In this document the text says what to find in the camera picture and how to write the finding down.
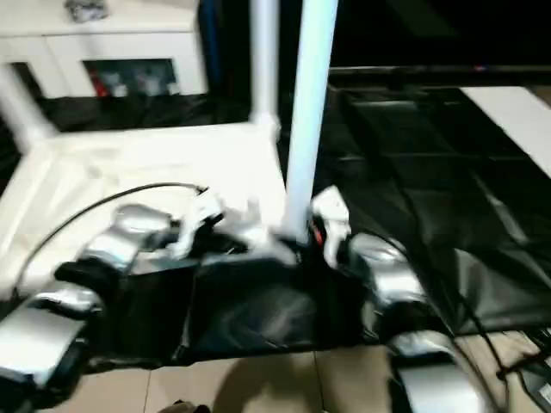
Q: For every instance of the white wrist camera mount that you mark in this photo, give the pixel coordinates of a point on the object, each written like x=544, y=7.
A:
x=333, y=206
x=200, y=213

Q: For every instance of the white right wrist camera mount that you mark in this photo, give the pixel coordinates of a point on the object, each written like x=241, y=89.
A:
x=333, y=206

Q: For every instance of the white plastic table top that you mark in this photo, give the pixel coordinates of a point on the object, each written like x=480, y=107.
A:
x=129, y=155

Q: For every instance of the red bottle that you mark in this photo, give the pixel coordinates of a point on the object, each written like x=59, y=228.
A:
x=101, y=86

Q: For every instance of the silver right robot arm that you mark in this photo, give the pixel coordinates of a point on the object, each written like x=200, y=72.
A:
x=396, y=275

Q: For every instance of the black flat stand base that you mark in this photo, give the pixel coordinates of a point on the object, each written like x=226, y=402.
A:
x=540, y=383

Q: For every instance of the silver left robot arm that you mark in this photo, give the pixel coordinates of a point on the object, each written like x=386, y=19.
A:
x=39, y=340

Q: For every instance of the white flat board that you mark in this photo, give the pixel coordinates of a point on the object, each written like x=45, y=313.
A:
x=516, y=120

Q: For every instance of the thin black rod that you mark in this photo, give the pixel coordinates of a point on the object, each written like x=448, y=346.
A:
x=525, y=363

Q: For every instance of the black mat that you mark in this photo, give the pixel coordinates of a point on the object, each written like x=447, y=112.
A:
x=409, y=193

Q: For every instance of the white cabinet with glass doors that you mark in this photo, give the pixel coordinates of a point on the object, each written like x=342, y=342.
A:
x=150, y=43

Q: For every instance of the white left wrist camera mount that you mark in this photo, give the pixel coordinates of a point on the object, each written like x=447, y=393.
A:
x=200, y=213

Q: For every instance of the dark rounded robot part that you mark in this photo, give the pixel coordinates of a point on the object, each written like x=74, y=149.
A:
x=187, y=407

